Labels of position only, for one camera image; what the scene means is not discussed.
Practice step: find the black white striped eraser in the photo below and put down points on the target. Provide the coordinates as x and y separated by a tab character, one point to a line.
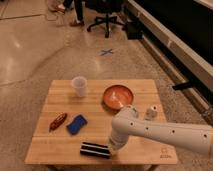
97	150

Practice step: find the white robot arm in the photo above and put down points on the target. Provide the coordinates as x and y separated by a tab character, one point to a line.
196	138

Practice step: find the orange bowl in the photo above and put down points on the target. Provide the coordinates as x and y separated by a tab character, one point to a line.
116	97

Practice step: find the clear plastic cup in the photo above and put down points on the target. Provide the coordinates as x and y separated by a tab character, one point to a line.
79	84

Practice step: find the blue sponge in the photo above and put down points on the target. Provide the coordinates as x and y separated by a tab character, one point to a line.
77	123

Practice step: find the small white bottle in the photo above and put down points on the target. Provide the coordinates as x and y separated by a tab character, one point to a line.
151	113

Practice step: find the red brown toy boat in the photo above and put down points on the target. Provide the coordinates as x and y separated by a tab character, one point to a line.
58	121

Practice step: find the black box on floor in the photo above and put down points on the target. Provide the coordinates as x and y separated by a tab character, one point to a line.
133	30

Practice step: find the person's brown shoe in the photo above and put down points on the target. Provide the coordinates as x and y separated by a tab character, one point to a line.
76	23

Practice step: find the black office chair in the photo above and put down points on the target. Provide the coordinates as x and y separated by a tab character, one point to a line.
105	7

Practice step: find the person's dark trouser leg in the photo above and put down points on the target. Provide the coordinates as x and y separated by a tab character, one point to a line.
79	9

